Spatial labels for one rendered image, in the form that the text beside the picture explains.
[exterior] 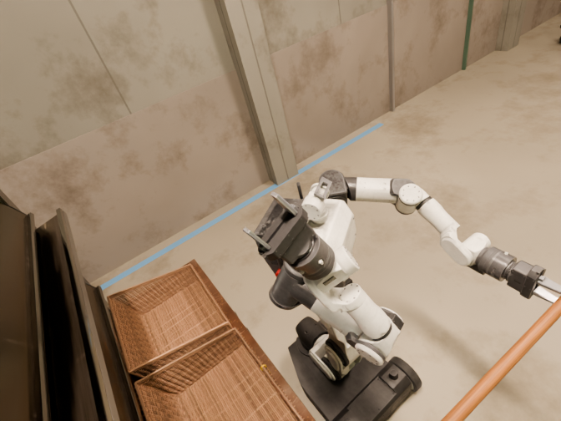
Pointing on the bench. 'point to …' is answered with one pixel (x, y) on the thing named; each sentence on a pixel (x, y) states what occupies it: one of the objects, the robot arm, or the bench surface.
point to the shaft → (460, 412)
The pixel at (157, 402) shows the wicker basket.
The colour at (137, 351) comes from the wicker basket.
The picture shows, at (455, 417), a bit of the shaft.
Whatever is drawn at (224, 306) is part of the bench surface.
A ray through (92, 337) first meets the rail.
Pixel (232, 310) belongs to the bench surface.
